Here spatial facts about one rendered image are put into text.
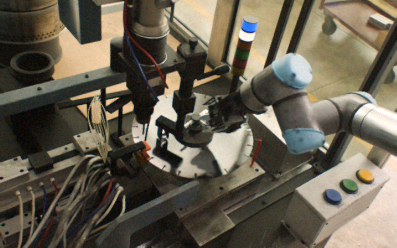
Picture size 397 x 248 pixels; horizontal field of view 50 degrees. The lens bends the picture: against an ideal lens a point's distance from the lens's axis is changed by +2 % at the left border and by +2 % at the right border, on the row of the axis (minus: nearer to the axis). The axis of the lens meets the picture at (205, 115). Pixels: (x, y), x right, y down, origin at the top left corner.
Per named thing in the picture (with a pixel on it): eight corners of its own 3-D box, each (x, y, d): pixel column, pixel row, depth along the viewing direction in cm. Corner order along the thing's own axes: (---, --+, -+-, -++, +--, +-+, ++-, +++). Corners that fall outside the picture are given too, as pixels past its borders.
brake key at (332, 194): (330, 191, 115) (332, 186, 113) (342, 201, 113) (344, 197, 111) (320, 196, 113) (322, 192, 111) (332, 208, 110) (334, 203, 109)
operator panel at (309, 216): (341, 183, 137) (360, 151, 127) (369, 208, 131) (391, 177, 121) (280, 221, 122) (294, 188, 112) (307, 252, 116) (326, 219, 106)
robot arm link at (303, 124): (349, 137, 84) (328, 86, 86) (303, 149, 79) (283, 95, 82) (325, 147, 91) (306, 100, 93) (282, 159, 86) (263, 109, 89)
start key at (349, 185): (346, 181, 118) (349, 176, 117) (358, 191, 116) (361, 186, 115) (337, 186, 116) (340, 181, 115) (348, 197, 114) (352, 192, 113)
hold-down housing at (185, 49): (188, 102, 104) (200, 31, 91) (197, 114, 101) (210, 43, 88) (167, 106, 101) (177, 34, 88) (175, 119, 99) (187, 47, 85)
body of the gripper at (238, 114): (200, 104, 102) (229, 83, 93) (227, 100, 107) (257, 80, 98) (210, 134, 100) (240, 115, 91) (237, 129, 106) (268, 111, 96)
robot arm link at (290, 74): (295, 90, 80) (280, 49, 82) (258, 111, 88) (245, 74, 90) (321, 86, 85) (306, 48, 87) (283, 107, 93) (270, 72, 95)
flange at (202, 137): (180, 112, 119) (181, 106, 118) (218, 124, 118) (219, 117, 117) (167, 137, 111) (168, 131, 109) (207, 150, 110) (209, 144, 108)
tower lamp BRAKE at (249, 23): (249, 23, 127) (251, 13, 125) (258, 30, 125) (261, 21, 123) (237, 25, 125) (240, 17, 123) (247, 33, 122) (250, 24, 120)
